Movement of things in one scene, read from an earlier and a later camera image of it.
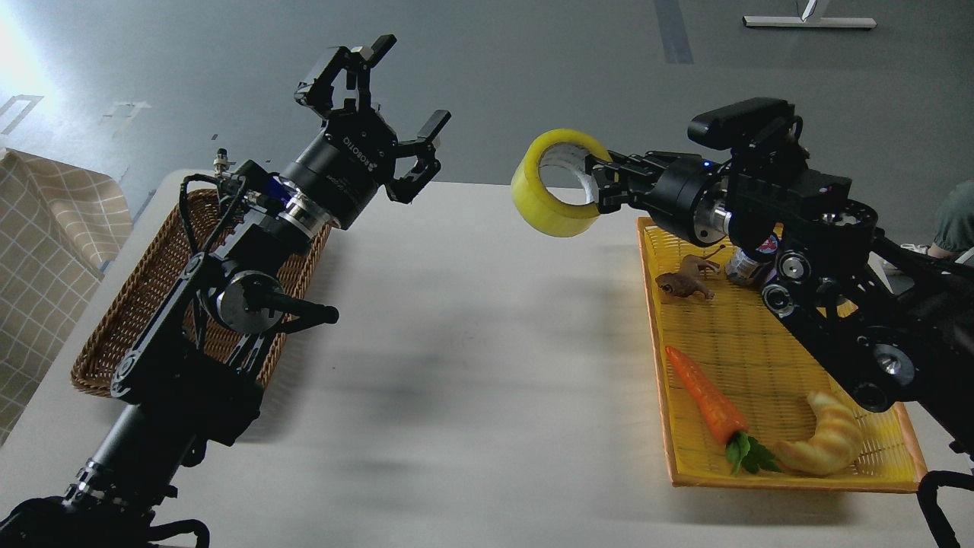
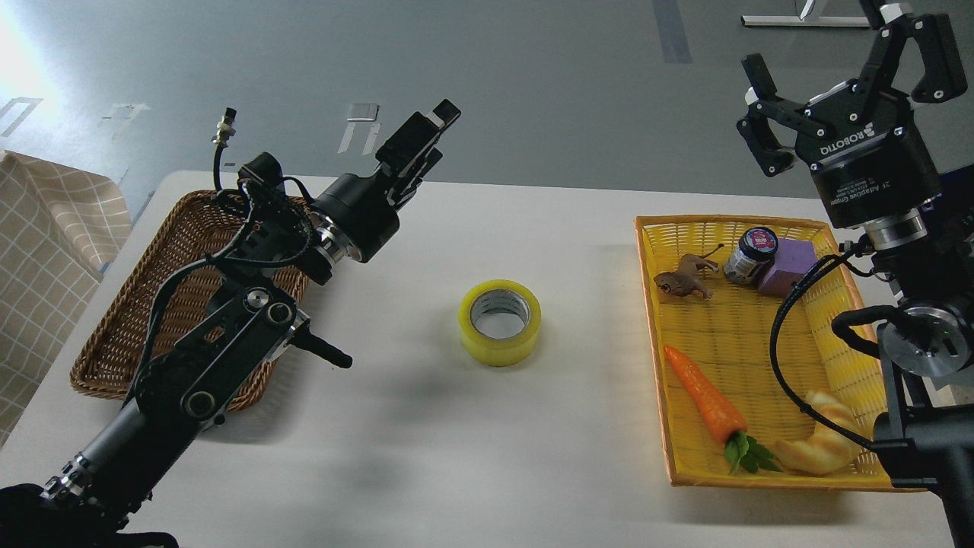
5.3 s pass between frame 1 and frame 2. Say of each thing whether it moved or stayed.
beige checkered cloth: stayed
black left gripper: moved
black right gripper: moved
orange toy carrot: stayed
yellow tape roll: moved
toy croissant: stayed
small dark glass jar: stayed
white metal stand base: stayed
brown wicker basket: stayed
